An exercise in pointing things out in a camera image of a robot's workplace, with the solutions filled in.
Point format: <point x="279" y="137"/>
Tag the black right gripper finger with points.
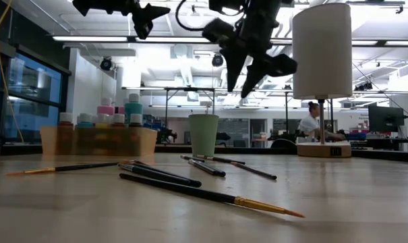
<point x="235" y="67"/>
<point x="261" y="72"/>

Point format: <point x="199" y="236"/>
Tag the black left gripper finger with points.
<point x="146" y="17"/>

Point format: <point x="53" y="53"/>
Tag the large turquoise paint bottle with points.
<point x="133" y="106"/>

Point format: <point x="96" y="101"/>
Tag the small tan paint bottle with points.
<point x="119" y="118"/>

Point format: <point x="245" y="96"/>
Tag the small yellow paint bottle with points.
<point x="102" y="119"/>

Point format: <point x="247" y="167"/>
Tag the small blue paint bottle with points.
<point x="85" y="118"/>

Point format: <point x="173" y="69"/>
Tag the small rust brown paint bottle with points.
<point x="65" y="117"/>

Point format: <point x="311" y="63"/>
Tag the long black paintbrush gold ferrule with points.
<point x="190" y="191"/>

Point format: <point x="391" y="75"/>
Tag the thick black paintbrush silver ferrule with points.
<point x="129" y="167"/>

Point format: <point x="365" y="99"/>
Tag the black paintbrush orange bristles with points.
<point x="82" y="166"/>

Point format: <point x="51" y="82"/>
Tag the black ceiling spotlight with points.
<point x="217" y="60"/>
<point x="106" y="63"/>

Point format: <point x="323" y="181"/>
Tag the ceiling strip light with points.
<point x="172" y="39"/>
<point x="89" y="38"/>

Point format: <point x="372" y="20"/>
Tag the white shade wooden base lamp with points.
<point x="321" y="50"/>

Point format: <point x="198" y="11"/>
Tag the person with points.
<point x="308" y="125"/>

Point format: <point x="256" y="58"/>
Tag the light green plastic cup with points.
<point x="203" y="135"/>

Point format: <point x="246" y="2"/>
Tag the thick black paintbrush gold ferrule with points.
<point x="190" y="182"/>

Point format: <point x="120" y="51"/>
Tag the black monitor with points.
<point x="385" y="118"/>

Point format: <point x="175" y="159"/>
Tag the orange translucent plastic bin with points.
<point x="89" y="145"/>

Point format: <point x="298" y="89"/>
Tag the black background metal frame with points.
<point x="190" y="89"/>

